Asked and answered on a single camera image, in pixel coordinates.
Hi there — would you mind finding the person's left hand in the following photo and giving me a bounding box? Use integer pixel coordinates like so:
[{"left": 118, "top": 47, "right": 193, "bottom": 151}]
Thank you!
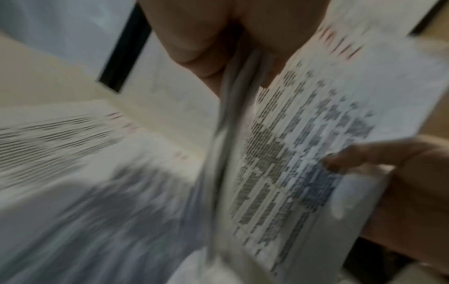
[{"left": 138, "top": 0, "right": 332, "bottom": 96}]

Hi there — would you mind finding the person's right hand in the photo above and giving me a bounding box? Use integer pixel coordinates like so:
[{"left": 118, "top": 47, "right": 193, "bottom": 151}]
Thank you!
[{"left": 322, "top": 136, "right": 449, "bottom": 267}]

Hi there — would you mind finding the printed paper sheet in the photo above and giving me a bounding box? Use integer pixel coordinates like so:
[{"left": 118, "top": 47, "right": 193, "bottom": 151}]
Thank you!
[{"left": 196, "top": 0, "right": 449, "bottom": 284}]

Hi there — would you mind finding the light wooden ledge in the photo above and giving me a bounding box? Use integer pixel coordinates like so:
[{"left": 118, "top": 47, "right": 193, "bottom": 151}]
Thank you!
[{"left": 0, "top": 30, "right": 225, "bottom": 156}]

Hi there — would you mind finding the black corner trim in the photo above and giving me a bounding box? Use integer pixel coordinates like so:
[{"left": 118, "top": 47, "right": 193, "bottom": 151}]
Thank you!
[{"left": 408, "top": 0, "right": 449, "bottom": 36}]

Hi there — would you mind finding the black wall post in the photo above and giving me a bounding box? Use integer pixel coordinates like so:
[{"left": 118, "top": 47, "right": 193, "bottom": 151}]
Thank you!
[{"left": 97, "top": 2, "right": 152, "bottom": 94}]

